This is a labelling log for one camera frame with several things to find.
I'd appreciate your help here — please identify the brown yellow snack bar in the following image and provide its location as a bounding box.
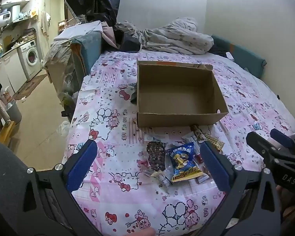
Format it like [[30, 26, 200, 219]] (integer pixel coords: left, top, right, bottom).
[[206, 137, 225, 151]]

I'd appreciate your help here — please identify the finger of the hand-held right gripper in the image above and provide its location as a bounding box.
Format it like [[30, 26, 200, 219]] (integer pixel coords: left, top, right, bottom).
[[246, 131, 276, 162], [270, 128, 294, 149]]

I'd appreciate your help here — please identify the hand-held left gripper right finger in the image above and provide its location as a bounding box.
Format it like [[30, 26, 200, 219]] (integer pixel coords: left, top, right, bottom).
[[197, 140, 282, 236]]

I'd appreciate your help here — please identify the pink cloth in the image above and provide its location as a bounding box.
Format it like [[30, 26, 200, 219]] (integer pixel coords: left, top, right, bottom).
[[101, 25, 119, 50]]

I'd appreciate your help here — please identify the white washing machine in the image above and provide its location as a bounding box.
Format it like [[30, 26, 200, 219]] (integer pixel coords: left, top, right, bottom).
[[17, 40, 43, 81]]

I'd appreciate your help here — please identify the small red snack packet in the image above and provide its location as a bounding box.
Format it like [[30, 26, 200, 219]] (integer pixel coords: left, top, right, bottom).
[[194, 153, 209, 175]]

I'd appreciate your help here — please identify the crumpled grey duvet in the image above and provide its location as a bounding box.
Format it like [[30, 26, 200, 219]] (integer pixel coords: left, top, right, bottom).
[[114, 17, 215, 55]]

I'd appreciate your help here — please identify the teal bed end panel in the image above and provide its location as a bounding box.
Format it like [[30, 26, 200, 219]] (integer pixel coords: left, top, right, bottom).
[[71, 32, 102, 73]]

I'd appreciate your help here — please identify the dark brown snack packet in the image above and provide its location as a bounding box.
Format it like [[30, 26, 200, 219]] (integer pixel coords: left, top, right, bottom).
[[147, 141, 167, 172]]

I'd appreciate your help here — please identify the white water heater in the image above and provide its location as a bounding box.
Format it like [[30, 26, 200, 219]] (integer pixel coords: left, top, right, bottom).
[[0, 4, 20, 28]]

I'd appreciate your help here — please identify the teal headboard cushion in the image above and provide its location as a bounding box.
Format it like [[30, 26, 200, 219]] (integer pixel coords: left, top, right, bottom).
[[210, 35, 266, 77]]

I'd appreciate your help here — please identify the yellow stool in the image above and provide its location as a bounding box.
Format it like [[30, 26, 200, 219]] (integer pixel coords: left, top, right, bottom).
[[0, 120, 16, 143]]

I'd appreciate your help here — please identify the clear plastic bag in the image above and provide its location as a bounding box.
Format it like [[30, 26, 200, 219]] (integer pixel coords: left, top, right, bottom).
[[57, 120, 71, 137]]

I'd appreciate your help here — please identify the blue yellow snack packet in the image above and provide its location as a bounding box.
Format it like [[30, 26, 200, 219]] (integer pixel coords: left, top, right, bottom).
[[167, 142, 204, 183]]

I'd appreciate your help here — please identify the small white snack packet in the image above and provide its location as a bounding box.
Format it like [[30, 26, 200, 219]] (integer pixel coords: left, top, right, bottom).
[[152, 171, 173, 187]]

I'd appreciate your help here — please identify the black hanging cloth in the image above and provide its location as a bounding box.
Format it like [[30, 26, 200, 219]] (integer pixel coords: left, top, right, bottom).
[[63, 0, 122, 23]]

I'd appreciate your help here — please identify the person's left hand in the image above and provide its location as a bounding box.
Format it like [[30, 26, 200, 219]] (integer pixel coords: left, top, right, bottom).
[[131, 228, 156, 236]]

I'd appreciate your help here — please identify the grey trash bin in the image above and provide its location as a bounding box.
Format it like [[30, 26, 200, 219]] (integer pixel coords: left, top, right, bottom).
[[6, 100, 22, 124]]

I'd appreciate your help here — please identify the small brown snack packet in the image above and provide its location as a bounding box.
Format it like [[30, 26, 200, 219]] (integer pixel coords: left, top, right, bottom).
[[191, 125, 205, 142]]

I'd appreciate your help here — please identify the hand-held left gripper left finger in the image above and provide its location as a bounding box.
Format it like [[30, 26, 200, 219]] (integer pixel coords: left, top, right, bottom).
[[16, 139, 101, 236]]

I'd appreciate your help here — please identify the pink printed bedsheet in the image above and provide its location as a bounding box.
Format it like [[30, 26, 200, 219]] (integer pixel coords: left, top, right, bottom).
[[61, 49, 295, 236]]

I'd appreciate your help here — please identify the plastic covered cardboard box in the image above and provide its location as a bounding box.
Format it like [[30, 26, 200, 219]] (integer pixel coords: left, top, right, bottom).
[[42, 39, 85, 106]]

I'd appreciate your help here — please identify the brown cardboard box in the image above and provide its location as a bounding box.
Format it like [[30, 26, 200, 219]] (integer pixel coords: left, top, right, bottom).
[[136, 60, 230, 128]]

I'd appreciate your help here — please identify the brown floor mat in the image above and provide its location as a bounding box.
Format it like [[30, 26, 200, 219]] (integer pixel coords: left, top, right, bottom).
[[13, 73, 48, 100]]

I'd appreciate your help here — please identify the white hanging towel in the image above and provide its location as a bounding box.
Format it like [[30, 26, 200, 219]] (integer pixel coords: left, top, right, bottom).
[[40, 12, 51, 34]]

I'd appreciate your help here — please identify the white kitchen cabinet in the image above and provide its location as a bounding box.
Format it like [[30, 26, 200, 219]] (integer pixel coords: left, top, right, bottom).
[[0, 46, 28, 94]]

